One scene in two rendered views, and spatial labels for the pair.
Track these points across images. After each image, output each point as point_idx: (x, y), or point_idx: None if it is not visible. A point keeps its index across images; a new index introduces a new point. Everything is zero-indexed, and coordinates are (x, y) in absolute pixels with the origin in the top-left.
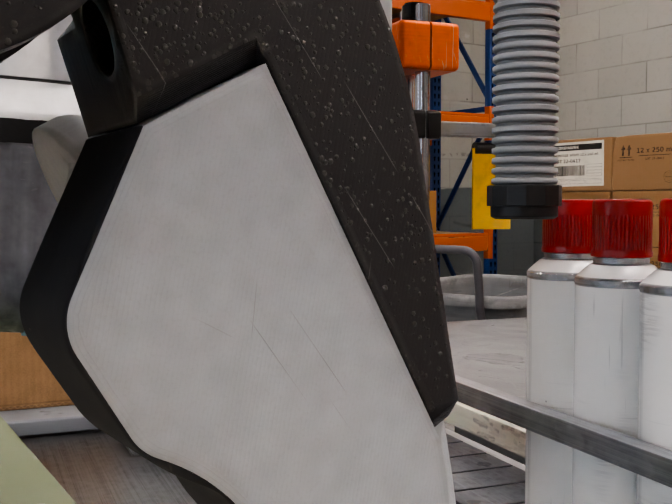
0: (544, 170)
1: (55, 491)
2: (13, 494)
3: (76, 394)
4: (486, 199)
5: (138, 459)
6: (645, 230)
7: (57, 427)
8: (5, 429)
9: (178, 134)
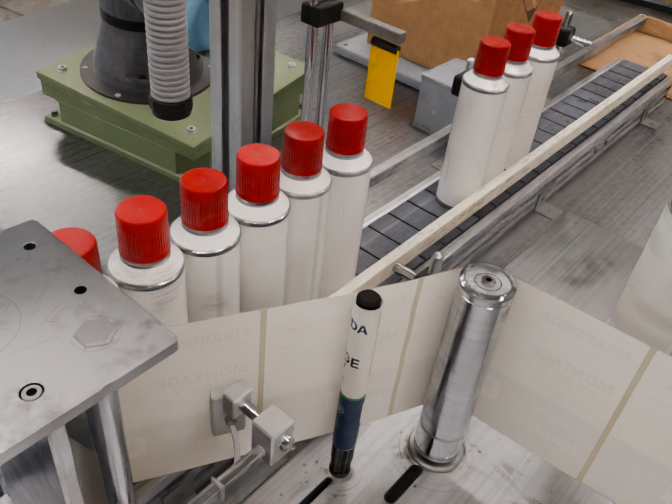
0: (154, 93)
1: None
2: (208, 116)
3: None
4: (375, 80)
5: (407, 129)
6: (291, 157)
7: (419, 87)
8: (287, 81)
9: None
